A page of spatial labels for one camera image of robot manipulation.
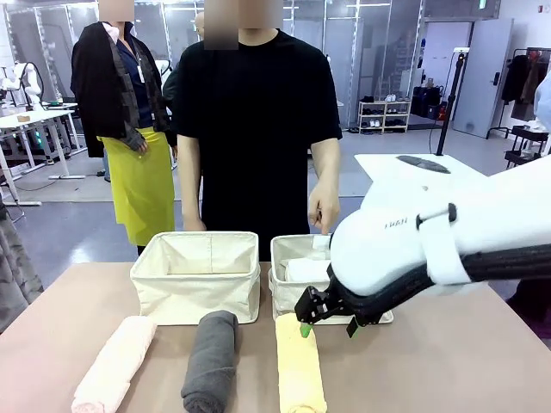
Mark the black trolley cart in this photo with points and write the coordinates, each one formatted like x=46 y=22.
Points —
x=527 y=146

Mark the grey cloth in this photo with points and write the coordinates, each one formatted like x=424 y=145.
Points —
x=17 y=275

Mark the white table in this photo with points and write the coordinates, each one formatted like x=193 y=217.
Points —
x=387 y=165

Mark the clothes rack with coats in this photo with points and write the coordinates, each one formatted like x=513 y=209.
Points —
x=523 y=81

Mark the person's right forearm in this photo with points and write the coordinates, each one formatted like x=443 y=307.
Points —
x=191 y=193

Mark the person's left hand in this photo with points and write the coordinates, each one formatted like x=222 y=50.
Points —
x=325 y=211

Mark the small white robot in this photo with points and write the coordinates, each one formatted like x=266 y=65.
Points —
x=26 y=79

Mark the black tripod pole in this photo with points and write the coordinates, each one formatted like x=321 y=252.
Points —
x=450 y=94

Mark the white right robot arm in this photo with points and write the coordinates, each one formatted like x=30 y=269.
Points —
x=409 y=249

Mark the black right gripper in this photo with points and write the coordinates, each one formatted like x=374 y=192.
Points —
x=344 y=307

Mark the yellow towel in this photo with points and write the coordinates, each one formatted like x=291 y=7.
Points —
x=299 y=374

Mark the person's left forearm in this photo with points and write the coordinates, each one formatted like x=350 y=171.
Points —
x=326 y=168

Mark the person in black t-shirt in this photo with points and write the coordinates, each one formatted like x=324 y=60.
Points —
x=254 y=129

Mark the black suitcases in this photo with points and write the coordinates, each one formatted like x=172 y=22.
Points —
x=426 y=103

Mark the white shoe rack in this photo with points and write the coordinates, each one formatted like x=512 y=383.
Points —
x=385 y=116

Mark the figure with yellow skirt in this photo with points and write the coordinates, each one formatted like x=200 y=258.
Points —
x=138 y=172

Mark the pink towel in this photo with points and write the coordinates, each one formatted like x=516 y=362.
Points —
x=114 y=365

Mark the grey rolled towel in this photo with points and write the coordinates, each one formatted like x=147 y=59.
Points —
x=211 y=361

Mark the white towel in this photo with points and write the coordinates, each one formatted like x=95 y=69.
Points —
x=303 y=270

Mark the person in dark jacket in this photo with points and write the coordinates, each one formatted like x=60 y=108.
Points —
x=170 y=92

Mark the white desk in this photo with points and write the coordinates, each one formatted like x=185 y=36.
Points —
x=30 y=116

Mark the cream fabric basket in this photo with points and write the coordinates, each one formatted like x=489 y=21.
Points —
x=198 y=297
x=286 y=297

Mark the grey door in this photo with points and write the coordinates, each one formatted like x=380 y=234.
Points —
x=484 y=81

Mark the person's right hand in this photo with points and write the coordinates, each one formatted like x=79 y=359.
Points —
x=194 y=224

